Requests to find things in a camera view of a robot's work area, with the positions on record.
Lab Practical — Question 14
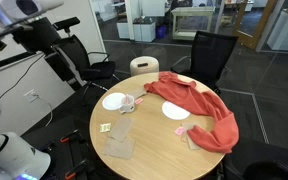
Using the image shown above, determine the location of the black mesh office chair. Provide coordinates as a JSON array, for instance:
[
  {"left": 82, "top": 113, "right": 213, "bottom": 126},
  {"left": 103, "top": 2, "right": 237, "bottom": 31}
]
[{"left": 169, "top": 30, "right": 239, "bottom": 95}]

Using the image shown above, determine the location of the black metal bar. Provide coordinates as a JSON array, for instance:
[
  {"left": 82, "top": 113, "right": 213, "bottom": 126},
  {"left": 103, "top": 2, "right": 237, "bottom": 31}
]
[{"left": 0, "top": 51, "right": 38, "bottom": 80}]

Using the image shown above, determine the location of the black round chair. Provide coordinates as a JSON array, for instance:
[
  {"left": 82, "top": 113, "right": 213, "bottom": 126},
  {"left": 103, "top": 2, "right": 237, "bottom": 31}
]
[{"left": 221, "top": 135, "right": 288, "bottom": 180}]

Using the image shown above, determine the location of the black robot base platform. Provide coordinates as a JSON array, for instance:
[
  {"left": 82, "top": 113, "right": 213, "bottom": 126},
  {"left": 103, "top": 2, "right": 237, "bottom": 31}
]
[{"left": 19, "top": 114, "right": 97, "bottom": 180}]

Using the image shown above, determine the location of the black padded office chair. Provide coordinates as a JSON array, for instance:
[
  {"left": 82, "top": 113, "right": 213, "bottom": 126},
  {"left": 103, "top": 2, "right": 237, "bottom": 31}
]
[{"left": 52, "top": 34, "right": 117, "bottom": 98}]

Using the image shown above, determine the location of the black camera on stand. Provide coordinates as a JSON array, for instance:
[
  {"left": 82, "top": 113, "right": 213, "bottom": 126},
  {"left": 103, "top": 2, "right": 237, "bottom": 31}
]
[{"left": 52, "top": 16, "right": 81, "bottom": 35}]

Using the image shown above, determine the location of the white round plate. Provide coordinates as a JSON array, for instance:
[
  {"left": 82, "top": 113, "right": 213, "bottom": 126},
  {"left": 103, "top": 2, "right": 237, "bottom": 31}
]
[
  {"left": 161, "top": 100, "right": 191, "bottom": 121},
  {"left": 101, "top": 92, "right": 127, "bottom": 111}
]

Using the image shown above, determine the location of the wooden door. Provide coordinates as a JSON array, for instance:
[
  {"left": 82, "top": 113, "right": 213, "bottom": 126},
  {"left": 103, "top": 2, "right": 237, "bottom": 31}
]
[{"left": 231, "top": 0, "right": 279, "bottom": 51}]

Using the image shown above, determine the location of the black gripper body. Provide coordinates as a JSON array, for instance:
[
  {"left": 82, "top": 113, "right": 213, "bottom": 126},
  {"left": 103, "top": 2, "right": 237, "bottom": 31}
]
[{"left": 12, "top": 17, "right": 62, "bottom": 53}]

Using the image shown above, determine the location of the orange red sweater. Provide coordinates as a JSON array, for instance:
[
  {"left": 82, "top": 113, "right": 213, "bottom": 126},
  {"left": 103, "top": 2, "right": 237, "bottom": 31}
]
[{"left": 143, "top": 70, "right": 240, "bottom": 154}]

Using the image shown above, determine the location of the low white cabinet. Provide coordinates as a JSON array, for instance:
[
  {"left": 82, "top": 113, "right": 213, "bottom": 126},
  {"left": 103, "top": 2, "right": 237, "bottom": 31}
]
[{"left": 116, "top": 17, "right": 157, "bottom": 43}]

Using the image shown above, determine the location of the thin dark wall cable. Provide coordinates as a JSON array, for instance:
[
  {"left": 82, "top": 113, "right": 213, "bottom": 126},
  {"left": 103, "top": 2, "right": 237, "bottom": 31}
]
[{"left": 0, "top": 53, "right": 46, "bottom": 100}]

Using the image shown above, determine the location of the yellow green tea packet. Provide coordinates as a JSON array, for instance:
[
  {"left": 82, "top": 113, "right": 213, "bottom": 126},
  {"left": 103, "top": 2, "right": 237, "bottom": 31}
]
[{"left": 99, "top": 122, "right": 112, "bottom": 134}]

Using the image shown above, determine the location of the white wall outlet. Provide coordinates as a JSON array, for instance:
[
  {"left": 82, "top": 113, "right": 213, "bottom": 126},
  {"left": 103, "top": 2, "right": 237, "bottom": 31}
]
[{"left": 23, "top": 89, "right": 39, "bottom": 104}]

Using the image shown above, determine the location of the white power cable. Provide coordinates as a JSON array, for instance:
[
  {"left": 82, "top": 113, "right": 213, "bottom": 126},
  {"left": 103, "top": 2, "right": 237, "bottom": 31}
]
[{"left": 33, "top": 94, "right": 54, "bottom": 128}]

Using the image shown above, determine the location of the orange handled clamp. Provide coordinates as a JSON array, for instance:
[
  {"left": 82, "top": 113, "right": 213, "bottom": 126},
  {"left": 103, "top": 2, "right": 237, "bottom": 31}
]
[
  {"left": 59, "top": 129, "right": 81, "bottom": 144},
  {"left": 64, "top": 158, "right": 89, "bottom": 180}
]

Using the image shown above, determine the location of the beige utility cart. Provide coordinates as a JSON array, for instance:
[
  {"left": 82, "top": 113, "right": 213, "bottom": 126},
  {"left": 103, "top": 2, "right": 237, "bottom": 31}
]
[{"left": 170, "top": 6, "right": 216, "bottom": 42}]

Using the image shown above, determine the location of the blue bin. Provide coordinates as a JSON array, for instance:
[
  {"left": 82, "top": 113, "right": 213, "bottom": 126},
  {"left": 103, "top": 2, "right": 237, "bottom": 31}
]
[{"left": 155, "top": 25, "right": 168, "bottom": 40}]

